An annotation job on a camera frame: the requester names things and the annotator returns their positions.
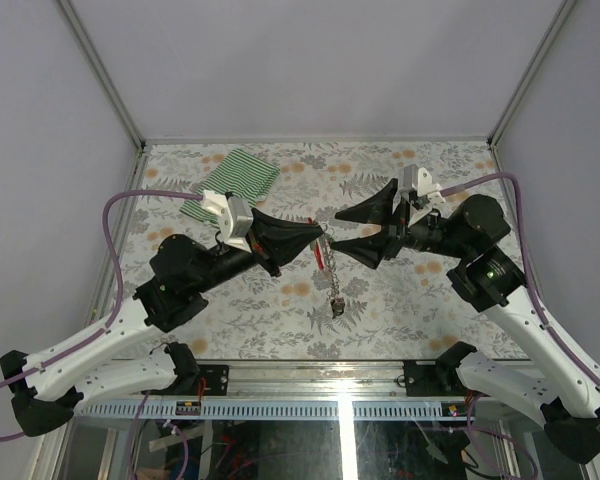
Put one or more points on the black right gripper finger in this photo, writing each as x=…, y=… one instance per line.
x=369, y=251
x=374, y=210

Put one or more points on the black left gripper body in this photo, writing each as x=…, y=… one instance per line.
x=250, y=251

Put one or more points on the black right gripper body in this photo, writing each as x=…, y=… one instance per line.
x=429, y=232

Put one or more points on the red handled carabiner keyring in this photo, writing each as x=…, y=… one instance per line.
x=316, y=247

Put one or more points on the silver keys bunch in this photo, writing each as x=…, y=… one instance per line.
x=336, y=299

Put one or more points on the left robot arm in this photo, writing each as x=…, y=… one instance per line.
x=183, y=270

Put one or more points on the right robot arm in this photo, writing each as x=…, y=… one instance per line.
x=565, y=401

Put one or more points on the green white striped cloth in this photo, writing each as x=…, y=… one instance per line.
x=244, y=175

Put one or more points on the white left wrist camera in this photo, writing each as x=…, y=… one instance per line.
x=233, y=215

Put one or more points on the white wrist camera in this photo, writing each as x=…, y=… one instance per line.
x=233, y=215
x=423, y=195

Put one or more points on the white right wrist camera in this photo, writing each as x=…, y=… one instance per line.
x=423, y=195

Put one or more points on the aluminium front rail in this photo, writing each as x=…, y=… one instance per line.
x=280, y=380

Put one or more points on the blue slotted cable duct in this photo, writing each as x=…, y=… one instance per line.
x=225, y=409

